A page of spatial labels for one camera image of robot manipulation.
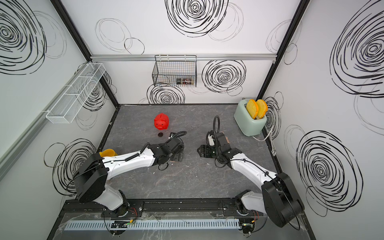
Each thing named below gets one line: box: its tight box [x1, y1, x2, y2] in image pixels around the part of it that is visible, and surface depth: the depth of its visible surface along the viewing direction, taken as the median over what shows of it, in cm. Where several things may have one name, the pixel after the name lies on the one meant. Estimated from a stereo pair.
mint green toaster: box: [234, 99, 268, 137], surface depth 96 cm
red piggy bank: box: [154, 113, 170, 131], surface depth 102 cm
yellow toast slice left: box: [246, 99, 259, 120], surface depth 93 cm
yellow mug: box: [99, 148, 118, 158], surface depth 86 cm
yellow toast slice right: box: [256, 99, 268, 119], surface depth 92 cm
